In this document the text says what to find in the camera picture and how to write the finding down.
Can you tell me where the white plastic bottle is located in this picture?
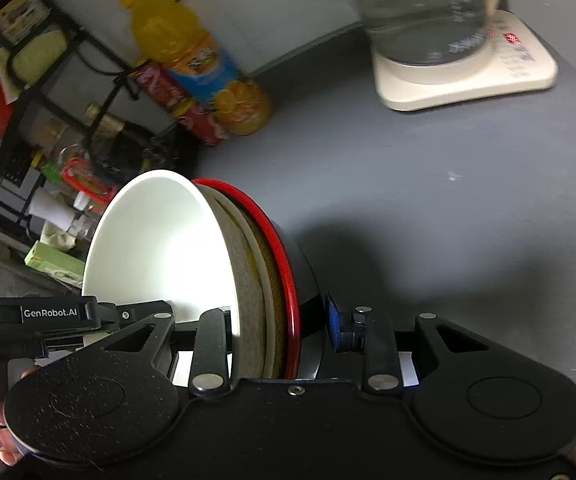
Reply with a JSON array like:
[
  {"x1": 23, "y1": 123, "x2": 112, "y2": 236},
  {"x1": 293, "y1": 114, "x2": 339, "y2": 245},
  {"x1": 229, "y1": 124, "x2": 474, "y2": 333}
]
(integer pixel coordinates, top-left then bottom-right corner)
[{"x1": 26, "y1": 189, "x2": 77, "y2": 229}]

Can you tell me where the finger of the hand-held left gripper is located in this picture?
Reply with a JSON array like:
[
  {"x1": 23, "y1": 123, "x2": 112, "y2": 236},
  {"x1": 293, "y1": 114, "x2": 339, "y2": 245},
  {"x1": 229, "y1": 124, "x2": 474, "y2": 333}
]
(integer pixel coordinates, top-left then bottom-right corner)
[{"x1": 98, "y1": 299, "x2": 175, "y2": 332}]

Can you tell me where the white bowl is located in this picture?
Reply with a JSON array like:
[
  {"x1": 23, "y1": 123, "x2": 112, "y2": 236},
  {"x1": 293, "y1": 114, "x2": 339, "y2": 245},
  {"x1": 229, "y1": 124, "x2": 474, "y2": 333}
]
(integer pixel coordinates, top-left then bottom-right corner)
[{"x1": 82, "y1": 170, "x2": 269, "y2": 380}]

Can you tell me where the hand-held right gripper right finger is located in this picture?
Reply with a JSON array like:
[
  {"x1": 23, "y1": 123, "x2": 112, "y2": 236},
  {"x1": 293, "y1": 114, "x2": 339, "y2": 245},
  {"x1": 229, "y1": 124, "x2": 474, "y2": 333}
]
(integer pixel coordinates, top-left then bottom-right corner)
[{"x1": 325, "y1": 295, "x2": 513, "y2": 395}]

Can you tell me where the beige kettle base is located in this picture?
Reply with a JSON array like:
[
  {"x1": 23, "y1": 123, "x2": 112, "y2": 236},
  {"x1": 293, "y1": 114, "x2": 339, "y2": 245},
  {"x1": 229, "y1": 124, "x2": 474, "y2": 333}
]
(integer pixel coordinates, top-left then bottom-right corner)
[{"x1": 371, "y1": 8, "x2": 560, "y2": 113}]

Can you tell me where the orange juice bottle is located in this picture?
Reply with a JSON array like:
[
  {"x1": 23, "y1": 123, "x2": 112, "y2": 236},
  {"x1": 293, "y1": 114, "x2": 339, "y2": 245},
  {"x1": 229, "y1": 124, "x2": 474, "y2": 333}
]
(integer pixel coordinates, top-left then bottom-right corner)
[{"x1": 119, "y1": 0, "x2": 273, "y2": 137}]

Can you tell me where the black bowl with red rim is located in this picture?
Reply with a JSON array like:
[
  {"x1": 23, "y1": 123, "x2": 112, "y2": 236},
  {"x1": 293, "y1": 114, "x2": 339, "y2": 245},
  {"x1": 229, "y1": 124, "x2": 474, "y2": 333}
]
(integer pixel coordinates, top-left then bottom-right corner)
[{"x1": 192, "y1": 178, "x2": 327, "y2": 382}]

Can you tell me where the red soda bottle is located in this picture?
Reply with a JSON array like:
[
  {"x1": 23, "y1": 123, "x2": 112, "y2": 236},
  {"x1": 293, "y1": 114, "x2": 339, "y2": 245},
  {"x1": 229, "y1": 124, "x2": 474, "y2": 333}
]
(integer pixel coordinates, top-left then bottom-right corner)
[{"x1": 132, "y1": 61, "x2": 229, "y2": 147}]

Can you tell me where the yellow box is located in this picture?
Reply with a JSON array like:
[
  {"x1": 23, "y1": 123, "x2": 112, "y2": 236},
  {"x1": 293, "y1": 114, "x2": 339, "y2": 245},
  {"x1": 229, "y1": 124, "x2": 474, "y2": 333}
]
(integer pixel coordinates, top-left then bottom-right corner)
[{"x1": 0, "y1": 0, "x2": 49, "y2": 44}]

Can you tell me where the black wire rack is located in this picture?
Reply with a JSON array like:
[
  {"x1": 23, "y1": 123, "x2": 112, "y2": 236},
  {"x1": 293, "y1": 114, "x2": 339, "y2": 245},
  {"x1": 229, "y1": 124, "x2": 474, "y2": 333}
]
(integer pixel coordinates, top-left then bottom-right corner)
[{"x1": 0, "y1": 5, "x2": 201, "y2": 221}]

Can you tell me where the red lidded container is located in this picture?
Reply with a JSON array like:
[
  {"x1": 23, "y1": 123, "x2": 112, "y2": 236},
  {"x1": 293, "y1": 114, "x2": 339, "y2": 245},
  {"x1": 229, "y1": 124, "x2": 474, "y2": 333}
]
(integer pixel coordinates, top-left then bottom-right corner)
[{"x1": 62, "y1": 156, "x2": 114, "y2": 207}]

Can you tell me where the glass kettle with beige lid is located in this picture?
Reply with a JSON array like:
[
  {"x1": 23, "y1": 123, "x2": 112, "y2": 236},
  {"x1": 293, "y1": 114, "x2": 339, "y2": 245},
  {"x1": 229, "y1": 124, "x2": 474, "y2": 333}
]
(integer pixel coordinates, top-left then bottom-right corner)
[{"x1": 317, "y1": 0, "x2": 508, "y2": 68}]

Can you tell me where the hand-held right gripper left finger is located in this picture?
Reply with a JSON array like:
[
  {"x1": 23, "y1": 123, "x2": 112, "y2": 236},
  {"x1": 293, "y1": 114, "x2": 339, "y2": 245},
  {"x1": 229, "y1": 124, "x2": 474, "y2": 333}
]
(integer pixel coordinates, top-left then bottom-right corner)
[{"x1": 100, "y1": 306, "x2": 235, "y2": 397}]

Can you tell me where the green box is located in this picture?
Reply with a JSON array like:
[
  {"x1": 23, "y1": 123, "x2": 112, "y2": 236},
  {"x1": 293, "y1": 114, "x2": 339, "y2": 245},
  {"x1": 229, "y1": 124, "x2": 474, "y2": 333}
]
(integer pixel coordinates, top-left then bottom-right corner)
[{"x1": 24, "y1": 241, "x2": 87, "y2": 287}]

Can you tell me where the yellow green sponge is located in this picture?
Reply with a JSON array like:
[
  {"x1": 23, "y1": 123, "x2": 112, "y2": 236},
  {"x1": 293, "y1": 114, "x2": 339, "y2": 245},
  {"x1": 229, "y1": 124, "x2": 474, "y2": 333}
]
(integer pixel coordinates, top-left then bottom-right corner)
[{"x1": 9, "y1": 29, "x2": 69, "y2": 87}]

